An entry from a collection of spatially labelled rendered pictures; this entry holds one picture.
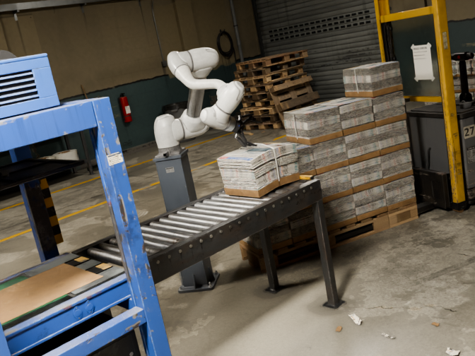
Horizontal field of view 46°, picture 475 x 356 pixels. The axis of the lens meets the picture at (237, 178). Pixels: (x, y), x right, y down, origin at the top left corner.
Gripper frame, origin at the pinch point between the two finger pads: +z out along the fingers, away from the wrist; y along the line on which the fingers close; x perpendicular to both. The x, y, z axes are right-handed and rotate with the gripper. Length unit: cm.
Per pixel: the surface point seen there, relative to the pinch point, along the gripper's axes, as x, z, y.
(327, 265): 29, 50, 69
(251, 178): 12.1, -9.2, 28.3
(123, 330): 49, -99, 104
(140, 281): 49, -96, 85
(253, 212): 29, -20, 47
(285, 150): 15.7, 10.5, 7.9
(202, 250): 29, -50, 71
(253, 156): 12.5, -10.9, 16.1
